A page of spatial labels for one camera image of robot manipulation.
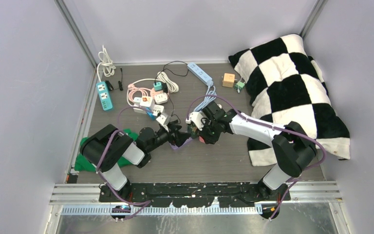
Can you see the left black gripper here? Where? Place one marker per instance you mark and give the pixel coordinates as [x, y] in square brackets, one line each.
[180, 136]

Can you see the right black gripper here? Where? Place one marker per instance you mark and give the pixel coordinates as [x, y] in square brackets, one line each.
[208, 139]

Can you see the purple socket adapter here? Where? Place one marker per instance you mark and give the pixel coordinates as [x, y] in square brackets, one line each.
[180, 147]

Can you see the green patterned adapter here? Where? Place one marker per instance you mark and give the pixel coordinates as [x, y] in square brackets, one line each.
[193, 131]

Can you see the pink plug adapter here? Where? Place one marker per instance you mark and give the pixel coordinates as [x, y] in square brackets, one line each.
[201, 140]

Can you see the green plug adapter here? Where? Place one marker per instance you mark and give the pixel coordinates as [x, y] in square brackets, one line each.
[239, 86]

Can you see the orange cube adapter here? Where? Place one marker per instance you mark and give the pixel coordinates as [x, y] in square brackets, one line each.
[228, 80]

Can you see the teal power strip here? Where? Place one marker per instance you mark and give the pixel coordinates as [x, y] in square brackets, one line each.
[104, 96]

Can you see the light blue power strip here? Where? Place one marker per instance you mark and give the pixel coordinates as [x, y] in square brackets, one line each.
[200, 74]

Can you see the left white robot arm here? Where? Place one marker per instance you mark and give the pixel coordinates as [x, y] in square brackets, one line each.
[106, 147]

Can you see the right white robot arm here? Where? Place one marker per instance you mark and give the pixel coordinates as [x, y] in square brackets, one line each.
[292, 150]

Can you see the white cube socket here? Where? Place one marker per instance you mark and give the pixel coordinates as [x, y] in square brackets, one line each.
[147, 102]

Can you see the teal small plug adapter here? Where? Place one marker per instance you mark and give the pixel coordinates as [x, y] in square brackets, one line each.
[157, 85]

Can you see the blue small adapter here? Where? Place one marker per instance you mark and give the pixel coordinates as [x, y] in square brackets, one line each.
[151, 115]

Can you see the white multi-port charger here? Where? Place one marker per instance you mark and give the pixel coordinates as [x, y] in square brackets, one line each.
[156, 110]

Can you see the black white checkered blanket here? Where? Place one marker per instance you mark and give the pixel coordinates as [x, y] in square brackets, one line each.
[285, 84]

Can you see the green cloth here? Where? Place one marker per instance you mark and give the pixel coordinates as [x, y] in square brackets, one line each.
[82, 164]

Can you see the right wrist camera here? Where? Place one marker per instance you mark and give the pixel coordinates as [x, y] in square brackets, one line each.
[195, 118]

